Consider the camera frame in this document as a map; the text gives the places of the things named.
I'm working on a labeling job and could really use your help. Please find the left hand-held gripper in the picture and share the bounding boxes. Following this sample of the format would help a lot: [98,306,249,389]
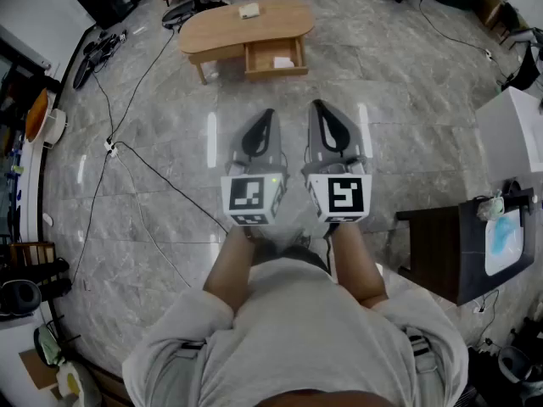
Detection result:
[220,108,290,227]

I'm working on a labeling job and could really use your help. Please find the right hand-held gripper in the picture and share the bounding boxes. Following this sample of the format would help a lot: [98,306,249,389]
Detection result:
[301,98,373,225]

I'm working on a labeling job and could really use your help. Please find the wooden drawer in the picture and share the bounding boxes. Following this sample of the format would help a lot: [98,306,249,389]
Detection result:
[243,36,310,82]

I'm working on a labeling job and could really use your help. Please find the person's left forearm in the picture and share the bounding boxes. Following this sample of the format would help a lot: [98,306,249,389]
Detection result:
[202,226,256,316]

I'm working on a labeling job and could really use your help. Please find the person's right forearm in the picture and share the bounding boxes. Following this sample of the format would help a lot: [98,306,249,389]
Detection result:
[328,222,389,309]

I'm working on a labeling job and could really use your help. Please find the wooden coffee table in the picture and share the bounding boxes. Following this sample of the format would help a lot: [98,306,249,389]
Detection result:
[177,0,316,86]

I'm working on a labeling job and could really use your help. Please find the person's black trousers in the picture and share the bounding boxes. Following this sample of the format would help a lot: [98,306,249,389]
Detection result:
[253,234,333,276]

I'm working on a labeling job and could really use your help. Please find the black side table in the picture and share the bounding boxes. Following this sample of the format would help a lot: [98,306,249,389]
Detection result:
[395,187,536,307]

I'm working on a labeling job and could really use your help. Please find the crumpled plastic bag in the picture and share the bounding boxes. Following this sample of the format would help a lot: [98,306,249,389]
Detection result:
[476,193,506,223]

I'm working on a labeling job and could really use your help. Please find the black floor equipment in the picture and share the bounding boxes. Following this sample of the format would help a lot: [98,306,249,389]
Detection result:
[71,30,128,91]

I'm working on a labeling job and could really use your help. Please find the blue cloth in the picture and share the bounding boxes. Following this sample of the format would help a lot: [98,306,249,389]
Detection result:
[490,216,522,257]

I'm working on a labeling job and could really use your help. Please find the person's grey shirt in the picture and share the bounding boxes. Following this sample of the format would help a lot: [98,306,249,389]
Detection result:
[121,257,470,407]

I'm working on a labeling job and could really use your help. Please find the white round basket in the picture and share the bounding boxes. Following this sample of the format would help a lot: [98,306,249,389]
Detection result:
[42,108,69,148]

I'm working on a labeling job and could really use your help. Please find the black chair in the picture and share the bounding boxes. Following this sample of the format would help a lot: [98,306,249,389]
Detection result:
[501,27,543,93]

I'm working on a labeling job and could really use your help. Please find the white tray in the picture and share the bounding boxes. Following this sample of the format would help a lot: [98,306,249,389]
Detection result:
[484,208,526,277]

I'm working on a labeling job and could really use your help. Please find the grey trash bin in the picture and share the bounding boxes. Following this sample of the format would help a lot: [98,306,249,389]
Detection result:
[497,345,535,384]

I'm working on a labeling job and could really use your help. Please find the black power cable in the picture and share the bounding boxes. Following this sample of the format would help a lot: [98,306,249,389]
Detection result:
[114,141,230,235]

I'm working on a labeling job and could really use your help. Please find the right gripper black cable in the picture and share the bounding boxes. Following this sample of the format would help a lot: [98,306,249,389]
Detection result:
[325,225,336,273]

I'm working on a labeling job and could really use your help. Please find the black floor cable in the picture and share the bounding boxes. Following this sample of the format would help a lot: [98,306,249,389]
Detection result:
[70,153,112,286]
[91,70,115,142]
[109,30,176,142]

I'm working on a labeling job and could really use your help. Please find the white floor cable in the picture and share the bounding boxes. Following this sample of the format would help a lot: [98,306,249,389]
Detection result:
[120,157,193,288]

